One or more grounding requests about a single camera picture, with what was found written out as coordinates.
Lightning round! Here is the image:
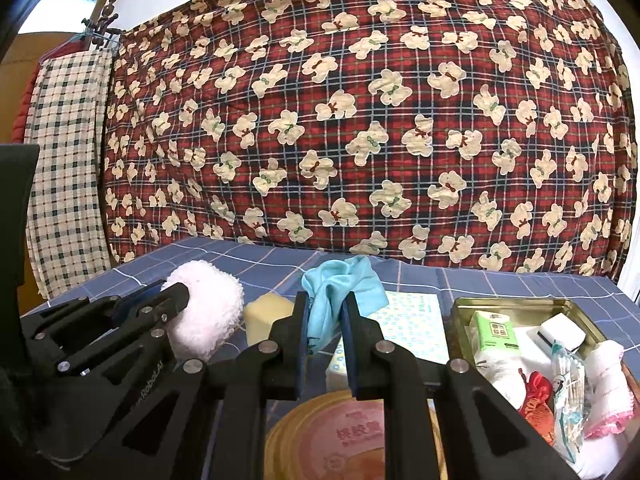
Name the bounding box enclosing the white towel with pink trim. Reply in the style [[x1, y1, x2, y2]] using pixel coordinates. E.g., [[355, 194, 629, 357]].
[[582, 340, 634, 439]]

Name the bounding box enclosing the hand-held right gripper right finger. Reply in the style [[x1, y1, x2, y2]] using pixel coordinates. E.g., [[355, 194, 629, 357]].
[[341, 291, 557, 480]]

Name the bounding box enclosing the red embroidered pouch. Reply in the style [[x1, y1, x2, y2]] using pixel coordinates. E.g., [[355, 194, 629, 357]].
[[517, 370, 559, 449]]

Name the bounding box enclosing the blue plaid bed sheet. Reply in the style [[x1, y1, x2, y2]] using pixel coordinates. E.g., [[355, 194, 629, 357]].
[[20, 237, 640, 480]]

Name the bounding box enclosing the red plaid bear-print blanket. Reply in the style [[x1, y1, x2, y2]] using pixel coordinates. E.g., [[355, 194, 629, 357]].
[[100, 0, 638, 277]]

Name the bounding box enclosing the dotted tissue pack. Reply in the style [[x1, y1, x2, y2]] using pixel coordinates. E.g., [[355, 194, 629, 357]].
[[325, 290, 448, 394]]

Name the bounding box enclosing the wooden door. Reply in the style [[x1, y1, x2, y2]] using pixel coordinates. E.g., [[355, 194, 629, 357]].
[[0, 34, 42, 147]]

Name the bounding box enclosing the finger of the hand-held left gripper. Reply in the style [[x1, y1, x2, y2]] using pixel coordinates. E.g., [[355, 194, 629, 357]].
[[21, 281, 164, 347], [54, 282, 192, 379]]

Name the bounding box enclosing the red quilted cloth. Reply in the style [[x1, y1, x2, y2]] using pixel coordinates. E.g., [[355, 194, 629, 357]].
[[14, 65, 44, 144]]

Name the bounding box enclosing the yellow sponge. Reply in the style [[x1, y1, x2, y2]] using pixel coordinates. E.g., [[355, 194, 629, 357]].
[[243, 295, 296, 347]]

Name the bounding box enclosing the cream checked hanging cloth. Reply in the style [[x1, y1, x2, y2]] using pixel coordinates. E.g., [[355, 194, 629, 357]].
[[22, 50, 116, 302]]

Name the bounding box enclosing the cyan cloth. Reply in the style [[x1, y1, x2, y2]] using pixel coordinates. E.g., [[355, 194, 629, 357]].
[[301, 255, 389, 356]]

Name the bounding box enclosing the clear cotton swab pack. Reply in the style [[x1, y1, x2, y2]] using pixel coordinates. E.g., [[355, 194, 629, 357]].
[[550, 342, 589, 464]]

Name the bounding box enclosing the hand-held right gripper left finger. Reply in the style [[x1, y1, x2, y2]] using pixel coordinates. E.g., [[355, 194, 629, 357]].
[[107, 290, 313, 480]]

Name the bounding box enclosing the gold tin box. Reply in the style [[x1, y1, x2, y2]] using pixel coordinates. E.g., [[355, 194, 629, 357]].
[[450, 297, 633, 478]]

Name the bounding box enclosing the rolled white towel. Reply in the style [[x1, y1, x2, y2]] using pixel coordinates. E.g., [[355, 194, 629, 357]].
[[472, 347, 527, 409]]

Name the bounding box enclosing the wooden coat rack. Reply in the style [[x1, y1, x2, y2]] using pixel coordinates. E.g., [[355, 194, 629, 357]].
[[80, 0, 124, 54]]

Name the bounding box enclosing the white small box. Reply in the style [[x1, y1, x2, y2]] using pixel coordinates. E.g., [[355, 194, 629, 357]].
[[530, 314, 589, 357]]

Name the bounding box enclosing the window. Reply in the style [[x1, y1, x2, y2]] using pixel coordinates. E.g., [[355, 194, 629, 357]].
[[20, 0, 114, 37]]

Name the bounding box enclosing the green tissue packet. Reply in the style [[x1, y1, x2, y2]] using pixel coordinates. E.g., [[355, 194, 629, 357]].
[[470, 310, 521, 357]]

